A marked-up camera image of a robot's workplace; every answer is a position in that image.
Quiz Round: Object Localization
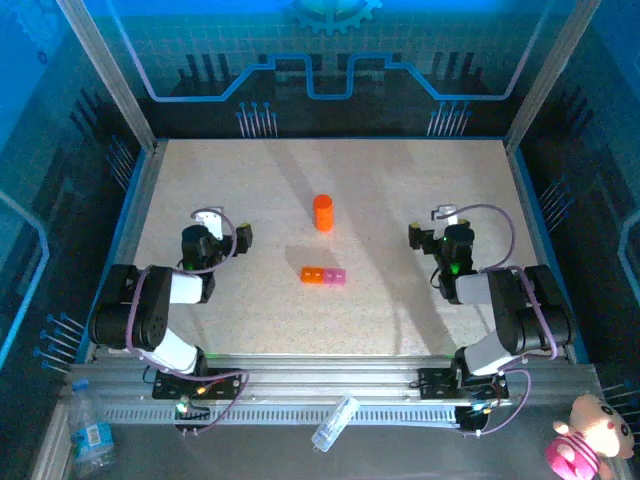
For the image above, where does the orange pill bottle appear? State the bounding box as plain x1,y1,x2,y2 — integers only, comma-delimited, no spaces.
312,193,335,233

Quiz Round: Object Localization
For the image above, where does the black connector board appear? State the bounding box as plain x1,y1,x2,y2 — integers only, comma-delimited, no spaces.
172,394,212,435
457,403,494,437

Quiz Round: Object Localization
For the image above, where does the small clear plastic tube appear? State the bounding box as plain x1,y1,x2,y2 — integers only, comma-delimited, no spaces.
310,394,361,454

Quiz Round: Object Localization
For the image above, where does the clear plastic water bottle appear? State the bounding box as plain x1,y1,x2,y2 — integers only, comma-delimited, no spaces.
67,378,117,479

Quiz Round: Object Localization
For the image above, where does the pink plush toy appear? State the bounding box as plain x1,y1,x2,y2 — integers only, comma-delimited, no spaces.
544,393,636,480

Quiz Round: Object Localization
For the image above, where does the grey aluminium beam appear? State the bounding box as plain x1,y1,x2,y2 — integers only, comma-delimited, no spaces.
29,399,71,480

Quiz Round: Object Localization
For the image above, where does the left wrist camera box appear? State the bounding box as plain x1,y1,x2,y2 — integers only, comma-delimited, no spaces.
192,206,226,242

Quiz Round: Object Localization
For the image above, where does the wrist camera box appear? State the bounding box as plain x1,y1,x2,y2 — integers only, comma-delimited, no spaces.
192,206,226,242
432,203,462,227

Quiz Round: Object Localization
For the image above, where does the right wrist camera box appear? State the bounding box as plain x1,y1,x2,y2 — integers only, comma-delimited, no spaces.
432,203,462,227

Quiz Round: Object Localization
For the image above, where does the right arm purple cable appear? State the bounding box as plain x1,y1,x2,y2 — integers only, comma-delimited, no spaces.
447,202,560,437

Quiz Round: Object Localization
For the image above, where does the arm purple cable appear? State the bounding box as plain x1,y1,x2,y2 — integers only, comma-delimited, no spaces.
447,202,560,437
124,207,250,437

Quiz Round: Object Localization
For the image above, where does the aluminium side rail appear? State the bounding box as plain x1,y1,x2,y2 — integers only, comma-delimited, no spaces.
74,139,169,366

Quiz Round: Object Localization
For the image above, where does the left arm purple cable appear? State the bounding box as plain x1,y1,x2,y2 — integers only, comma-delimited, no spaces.
124,207,250,437

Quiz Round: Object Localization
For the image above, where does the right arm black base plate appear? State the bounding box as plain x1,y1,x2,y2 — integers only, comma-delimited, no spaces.
416,367,515,402

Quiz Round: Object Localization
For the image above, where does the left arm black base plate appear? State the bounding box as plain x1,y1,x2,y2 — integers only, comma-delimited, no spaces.
151,367,245,401

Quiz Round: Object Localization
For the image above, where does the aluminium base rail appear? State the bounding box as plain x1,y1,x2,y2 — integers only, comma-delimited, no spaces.
63,352,604,407

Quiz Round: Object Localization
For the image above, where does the grey slotted cable duct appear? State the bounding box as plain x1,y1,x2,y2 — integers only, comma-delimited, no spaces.
102,402,464,427

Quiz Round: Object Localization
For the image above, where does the aluminium frame post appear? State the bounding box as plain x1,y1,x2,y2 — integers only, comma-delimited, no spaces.
53,0,160,153
504,0,604,154

